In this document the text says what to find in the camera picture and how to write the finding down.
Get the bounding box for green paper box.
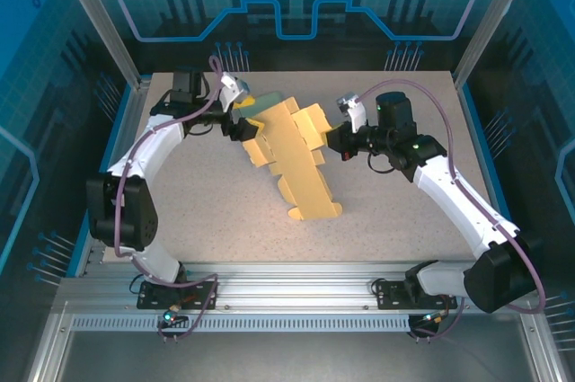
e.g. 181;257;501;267
233;92;287;119

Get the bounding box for yellow paper box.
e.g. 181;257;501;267
240;96;345;222

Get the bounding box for blue table side panel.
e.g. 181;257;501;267
66;84;136;278
457;84;530;278

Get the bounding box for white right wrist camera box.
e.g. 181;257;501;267
337;91;368;134

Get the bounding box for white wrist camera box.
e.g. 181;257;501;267
337;91;368;134
218;73;252;110

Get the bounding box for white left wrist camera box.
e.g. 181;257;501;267
218;73;252;110

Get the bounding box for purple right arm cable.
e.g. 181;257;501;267
357;79;549;342

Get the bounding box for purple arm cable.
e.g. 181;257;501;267
111;55;234;342
357;79;549;342

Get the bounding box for aluminium frame post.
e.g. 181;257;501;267
49;0;152;91
451;0;543;89

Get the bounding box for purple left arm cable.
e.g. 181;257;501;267
111;55;234;342

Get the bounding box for aluminium frame beam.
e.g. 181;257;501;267
53;260;540;315

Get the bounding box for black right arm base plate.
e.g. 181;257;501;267
375;280;459;311

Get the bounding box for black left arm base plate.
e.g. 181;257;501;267
137;280;221;311

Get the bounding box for white slotted cable duct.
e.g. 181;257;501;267
69;314;417;333

